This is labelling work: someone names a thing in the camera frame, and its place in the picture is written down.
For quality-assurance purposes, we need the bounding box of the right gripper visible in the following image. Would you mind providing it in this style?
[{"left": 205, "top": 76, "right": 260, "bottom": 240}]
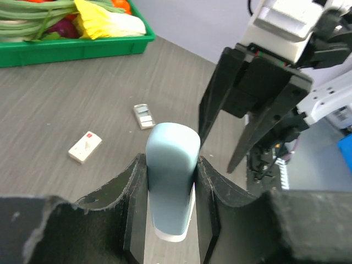
[{"left": 198, "top": 43, "right": 313, "bottom": 173}]

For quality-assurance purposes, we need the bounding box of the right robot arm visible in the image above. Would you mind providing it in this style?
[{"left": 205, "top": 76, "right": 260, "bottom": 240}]
[{"left": 198, "top": 1, "right": 351, "bottom": 173}]

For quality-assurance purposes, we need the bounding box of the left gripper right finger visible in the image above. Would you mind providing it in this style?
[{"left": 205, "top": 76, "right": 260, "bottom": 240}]
[{"left": 196, "top": 157, "right": 351, "bottom": 263}]

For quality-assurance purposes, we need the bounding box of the blue white stapler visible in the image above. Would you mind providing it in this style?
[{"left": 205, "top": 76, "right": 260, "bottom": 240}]
[{"left": 145, "top": 123, "right": 200, "bottom": 243}]

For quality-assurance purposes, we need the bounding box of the green long beans bundle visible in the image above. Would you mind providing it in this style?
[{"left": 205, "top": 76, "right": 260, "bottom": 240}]
[{"left": 0, "top": 0, "right": 127, "bottom": 42}]

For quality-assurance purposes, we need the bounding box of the purple onion toy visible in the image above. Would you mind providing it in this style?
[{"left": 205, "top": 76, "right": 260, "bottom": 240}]
[{"left": 45, "top": 19, "right": 80, "bottom": 39}]

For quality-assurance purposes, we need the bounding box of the green plastic tray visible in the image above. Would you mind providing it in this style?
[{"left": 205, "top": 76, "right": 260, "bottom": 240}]
[{"left": 1, "top": 2, "right": 156, "bottom": 68}]

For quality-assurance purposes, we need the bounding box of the napa cabbage toy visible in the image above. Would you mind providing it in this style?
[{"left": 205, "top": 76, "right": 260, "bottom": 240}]
[{"left": 74, "top": 1, "right": 147, "bottom": 40}]

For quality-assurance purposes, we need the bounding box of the staple box tray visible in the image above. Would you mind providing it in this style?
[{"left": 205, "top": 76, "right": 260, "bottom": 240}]
[{"left": 133, "top": 103, "right": 156, "bottom": 130}]

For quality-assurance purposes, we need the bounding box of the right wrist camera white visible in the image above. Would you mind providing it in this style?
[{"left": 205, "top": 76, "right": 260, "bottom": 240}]
[{"left": 238, "top": 1, "right": 325, "bottom": 64}]

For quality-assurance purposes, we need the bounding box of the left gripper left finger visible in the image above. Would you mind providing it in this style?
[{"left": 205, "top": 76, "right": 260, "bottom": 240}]
[{"left": 1, "top": 154, "right": 146, "bottom": 263}]

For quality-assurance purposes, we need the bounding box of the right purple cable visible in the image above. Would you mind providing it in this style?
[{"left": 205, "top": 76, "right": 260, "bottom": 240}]
[{"left": 280, "top": 137, "right": 303, "bottom": 163}]

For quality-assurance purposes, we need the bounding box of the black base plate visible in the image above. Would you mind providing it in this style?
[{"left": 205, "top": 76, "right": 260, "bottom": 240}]
[{"left": 246, "top": 144, "right": 289, "bottom": 196}]

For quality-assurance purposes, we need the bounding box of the small orange tomato toy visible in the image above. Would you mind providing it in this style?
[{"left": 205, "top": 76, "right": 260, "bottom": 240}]
[{"left": 111, "top": 0, "right": 131, "bottom": 15}]

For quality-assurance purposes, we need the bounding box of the white staple box sleeve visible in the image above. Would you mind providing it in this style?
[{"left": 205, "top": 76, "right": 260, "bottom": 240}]
[{"left": 68, "top": 131, "right": 102, "bottom": 164}]

